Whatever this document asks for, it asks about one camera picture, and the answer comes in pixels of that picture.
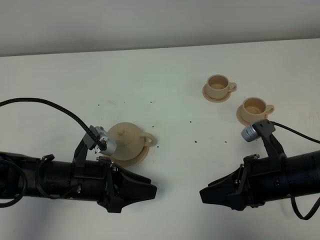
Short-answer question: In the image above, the tan teacup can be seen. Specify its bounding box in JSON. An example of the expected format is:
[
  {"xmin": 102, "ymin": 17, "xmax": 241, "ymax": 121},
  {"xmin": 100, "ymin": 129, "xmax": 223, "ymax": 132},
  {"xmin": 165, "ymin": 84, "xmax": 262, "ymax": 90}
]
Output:
[
  {"xmin": 241, "ymin": 97, "xmax": 275, "ymax": 116},
  {"xmin": 207, "ymin": 74, "xmax": 237, "ymax": 92}
]

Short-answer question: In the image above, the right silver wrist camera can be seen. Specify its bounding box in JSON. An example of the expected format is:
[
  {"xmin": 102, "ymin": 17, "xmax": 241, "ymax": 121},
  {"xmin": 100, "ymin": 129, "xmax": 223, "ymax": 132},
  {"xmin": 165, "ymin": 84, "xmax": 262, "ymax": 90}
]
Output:
[{"xmin": 240, "ymin": 119, "xmax": 287, "ymax": 161}]

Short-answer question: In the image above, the tan teapot saucer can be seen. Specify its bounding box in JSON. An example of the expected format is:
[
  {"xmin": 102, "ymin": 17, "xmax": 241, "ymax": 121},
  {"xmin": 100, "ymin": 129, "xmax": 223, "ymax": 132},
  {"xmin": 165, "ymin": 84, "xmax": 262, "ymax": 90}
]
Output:
[{"xmin": 103, "ymin": 147, "xmax": 149, "ymax": 168}]

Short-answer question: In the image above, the far tan teacup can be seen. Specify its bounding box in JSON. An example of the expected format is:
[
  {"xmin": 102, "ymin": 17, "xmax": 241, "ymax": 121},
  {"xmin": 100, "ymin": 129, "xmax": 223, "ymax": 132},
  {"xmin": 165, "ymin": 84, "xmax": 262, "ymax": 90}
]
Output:
[{"xmin": 207, "ymin": 74, "xmax": 237, "ymax": 92}]

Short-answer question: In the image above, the far tan saucer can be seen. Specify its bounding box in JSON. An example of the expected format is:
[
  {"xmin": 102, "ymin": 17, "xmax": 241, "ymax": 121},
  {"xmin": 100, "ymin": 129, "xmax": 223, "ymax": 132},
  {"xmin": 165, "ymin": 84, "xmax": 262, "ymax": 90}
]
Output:
[{"xmin": 202, "ymin": 84, "xmax": 231, "ymax": 103}]

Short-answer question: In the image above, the near tan teacup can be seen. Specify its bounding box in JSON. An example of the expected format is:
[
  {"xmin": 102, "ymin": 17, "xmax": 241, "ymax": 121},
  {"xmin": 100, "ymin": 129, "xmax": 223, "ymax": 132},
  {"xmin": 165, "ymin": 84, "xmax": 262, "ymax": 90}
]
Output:
[{"xmin": 241, "ymin": 97, "xmax": 275, "ymax": 116}]

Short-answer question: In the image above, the tan teapot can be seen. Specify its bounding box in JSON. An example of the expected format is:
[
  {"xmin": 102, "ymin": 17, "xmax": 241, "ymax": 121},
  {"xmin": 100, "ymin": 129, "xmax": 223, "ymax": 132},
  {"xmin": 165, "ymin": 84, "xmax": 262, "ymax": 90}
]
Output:
[{"xmin": 106, "ymin": 122, "xmax": 156, "ymax": 161}]

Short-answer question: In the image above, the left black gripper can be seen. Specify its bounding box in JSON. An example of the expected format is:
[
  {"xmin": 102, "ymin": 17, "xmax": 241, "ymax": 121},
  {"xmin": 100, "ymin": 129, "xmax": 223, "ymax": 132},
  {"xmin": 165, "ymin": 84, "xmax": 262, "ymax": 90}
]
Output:
[{"xmin": 96, "ymin": 156, "xmax": 157, "ymax": 213}]

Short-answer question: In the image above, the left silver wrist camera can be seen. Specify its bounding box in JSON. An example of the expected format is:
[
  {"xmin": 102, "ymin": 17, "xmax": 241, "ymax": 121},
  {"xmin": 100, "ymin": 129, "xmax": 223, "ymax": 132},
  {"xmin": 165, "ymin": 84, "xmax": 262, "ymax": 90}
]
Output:
[{"xmin": 72, "ymin": 125, "xmax": 117, "ymax": 168}]

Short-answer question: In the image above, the near tan saucer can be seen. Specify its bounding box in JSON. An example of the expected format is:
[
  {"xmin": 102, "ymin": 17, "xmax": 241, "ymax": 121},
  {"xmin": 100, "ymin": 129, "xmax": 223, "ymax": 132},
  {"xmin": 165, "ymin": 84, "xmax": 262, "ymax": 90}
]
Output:
[{"xmin": 236, "ymin": 105, "xmax": 268, "ymax": 126}]

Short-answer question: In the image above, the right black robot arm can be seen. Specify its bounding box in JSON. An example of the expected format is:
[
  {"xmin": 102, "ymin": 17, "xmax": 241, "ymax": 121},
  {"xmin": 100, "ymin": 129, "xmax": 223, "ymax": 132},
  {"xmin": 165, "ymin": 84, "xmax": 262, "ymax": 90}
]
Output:
[{"xmin": 199, "ymin": 151, "xmax": 320, "ymax": 211}]

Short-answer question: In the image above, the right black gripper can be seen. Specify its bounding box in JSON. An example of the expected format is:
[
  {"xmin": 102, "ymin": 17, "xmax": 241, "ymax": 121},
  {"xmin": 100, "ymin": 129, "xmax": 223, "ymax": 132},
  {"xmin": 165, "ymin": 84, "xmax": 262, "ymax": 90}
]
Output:
[{"xmin": 199, "ymin": 154, "xmax": 269, "ymax": 211}]

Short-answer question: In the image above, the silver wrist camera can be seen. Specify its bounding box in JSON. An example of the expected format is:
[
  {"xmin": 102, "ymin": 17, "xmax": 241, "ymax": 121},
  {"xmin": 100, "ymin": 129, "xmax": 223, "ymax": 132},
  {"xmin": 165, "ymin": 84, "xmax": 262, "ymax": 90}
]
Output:
[
  {"xmin": 72, "ymin": 125, "xmax": 117, "ymax": 168},
  {"xmin": 240, "ymin": 119, "xmax": 287, "ymax": 161}
]

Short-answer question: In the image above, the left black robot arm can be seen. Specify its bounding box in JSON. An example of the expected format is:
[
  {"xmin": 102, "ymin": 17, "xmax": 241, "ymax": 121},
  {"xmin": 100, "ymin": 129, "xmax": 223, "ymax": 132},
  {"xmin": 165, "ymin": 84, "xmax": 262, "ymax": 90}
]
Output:
[{"xmin": 0, "ymin": 152, "xmax": 157, "ymax": 213}]

